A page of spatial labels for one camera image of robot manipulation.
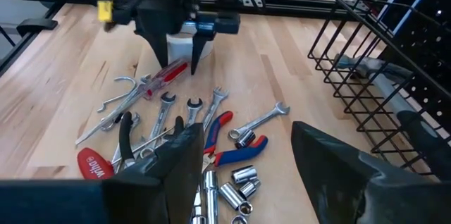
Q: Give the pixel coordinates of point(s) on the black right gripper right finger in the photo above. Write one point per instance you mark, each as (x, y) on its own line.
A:
(352, 196)

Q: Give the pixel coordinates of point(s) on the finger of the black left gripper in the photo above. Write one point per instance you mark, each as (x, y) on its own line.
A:
(158, 48)
(198, 51)

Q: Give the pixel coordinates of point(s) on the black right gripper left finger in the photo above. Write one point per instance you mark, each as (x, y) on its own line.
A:
(158, 188)

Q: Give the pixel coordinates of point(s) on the red and blue pliers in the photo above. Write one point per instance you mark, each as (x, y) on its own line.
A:
(239, 155)

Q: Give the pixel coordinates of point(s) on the white tape roll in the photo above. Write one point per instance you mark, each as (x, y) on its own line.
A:
(179, 49)

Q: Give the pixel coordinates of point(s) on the long chrome tubular socket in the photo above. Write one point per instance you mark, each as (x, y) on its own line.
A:
(211, 196)
(198, 210)

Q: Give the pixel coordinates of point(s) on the black frame clamp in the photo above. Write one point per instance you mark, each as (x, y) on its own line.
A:
(35, 25)

